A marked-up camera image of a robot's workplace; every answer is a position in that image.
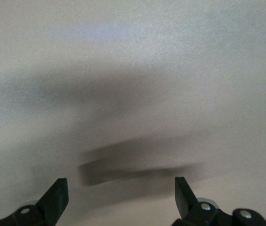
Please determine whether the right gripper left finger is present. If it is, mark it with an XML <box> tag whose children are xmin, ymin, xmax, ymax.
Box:
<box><xmin>0</xmin><ymin>178</ymin><xmax>69</xmax><ymax>226</ymax></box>

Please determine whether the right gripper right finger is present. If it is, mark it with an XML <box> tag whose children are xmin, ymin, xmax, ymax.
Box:
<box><xmin>172</xmin><ymin>176</ymin><xmax>266</xmax><ymax>226</ymax></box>

